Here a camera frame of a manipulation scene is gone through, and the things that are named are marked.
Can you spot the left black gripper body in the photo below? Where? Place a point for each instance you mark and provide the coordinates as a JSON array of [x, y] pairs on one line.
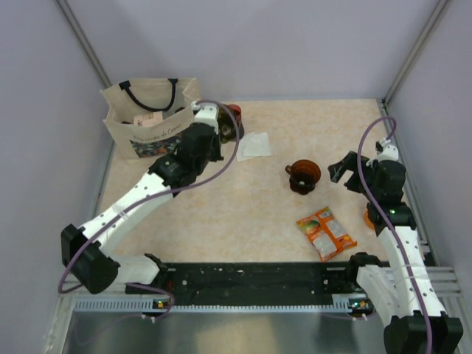
[[214, 154]]

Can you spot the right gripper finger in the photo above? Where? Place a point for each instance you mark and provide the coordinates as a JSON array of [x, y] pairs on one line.
[[354, 183], [348, 163]]

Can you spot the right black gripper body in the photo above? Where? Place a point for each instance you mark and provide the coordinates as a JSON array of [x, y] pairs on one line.
[[370, 171]]

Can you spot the olive green coffee dripper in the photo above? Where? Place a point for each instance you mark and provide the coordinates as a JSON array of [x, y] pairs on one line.
[[222, 114]]

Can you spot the white paper coffee filters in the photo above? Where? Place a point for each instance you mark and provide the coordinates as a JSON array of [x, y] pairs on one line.
[[253, 145]]

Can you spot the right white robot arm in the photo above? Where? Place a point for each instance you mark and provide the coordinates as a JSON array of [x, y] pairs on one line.
[[414, 319]]

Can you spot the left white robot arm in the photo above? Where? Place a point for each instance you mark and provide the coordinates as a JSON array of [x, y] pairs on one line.
[[88, 250]]

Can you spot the brown coffee dripper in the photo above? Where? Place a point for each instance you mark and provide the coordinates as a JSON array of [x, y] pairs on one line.
[[303, 176]]

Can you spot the red glass coffee server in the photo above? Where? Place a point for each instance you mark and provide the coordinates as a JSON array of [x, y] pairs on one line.
[[228, 129]]

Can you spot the box inside tote bag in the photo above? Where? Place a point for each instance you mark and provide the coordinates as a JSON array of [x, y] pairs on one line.
[[148, 120]]

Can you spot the beige canvas tote bag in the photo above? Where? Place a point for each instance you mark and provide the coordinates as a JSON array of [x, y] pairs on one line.
[[170, 96]]

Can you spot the orange snack packet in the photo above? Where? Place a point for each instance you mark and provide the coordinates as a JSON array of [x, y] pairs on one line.
[[326, 234]]

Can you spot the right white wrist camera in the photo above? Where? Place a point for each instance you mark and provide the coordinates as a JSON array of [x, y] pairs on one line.
[[386, 151]]

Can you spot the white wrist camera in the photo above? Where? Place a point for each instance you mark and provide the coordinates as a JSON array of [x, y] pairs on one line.
[[386, 151], [206, 113]]

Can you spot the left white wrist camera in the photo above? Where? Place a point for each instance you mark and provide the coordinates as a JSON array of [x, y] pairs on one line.
[[206, 113]]

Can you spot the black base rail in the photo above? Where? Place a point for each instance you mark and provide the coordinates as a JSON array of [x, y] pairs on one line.
[[250, 284]]

